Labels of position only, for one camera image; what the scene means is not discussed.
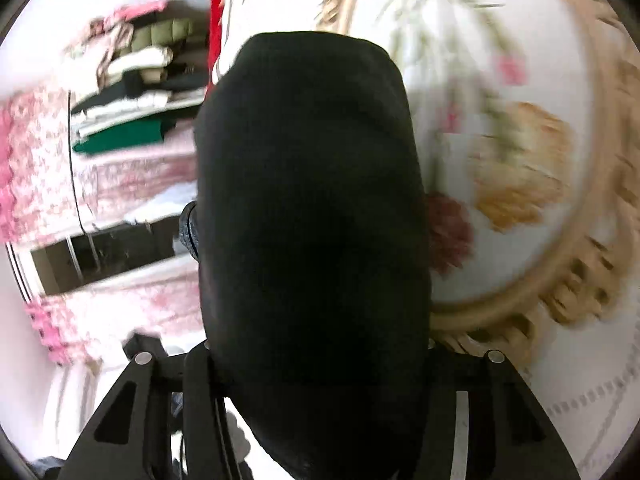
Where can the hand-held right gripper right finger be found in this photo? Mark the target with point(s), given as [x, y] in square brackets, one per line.
[445, 385]

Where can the stack of folded clothes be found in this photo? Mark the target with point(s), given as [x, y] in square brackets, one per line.
[140, 62]

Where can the green garment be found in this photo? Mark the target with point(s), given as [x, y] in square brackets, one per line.
[125, 137]

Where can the pink patterned curtain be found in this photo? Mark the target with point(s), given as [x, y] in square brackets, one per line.
[35, 170]

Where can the metal clothes rack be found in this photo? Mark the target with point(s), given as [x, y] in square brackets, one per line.
[75, 185]

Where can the red floral blanket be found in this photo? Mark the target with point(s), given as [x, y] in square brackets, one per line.
[217, 10]

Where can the black garment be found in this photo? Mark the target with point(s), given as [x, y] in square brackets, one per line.
[150, 87]

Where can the pink fleece blanket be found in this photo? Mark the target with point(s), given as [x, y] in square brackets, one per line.
[140, 175]

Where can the olive puffer jacket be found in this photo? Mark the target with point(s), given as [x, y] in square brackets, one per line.
[170, 32]

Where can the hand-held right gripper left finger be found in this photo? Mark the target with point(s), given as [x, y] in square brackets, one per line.
[200, 385]

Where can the white crumpled cloth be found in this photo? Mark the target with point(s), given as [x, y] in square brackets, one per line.
[160, 205]

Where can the black leather jacket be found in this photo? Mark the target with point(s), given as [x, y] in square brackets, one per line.
[310, 210]

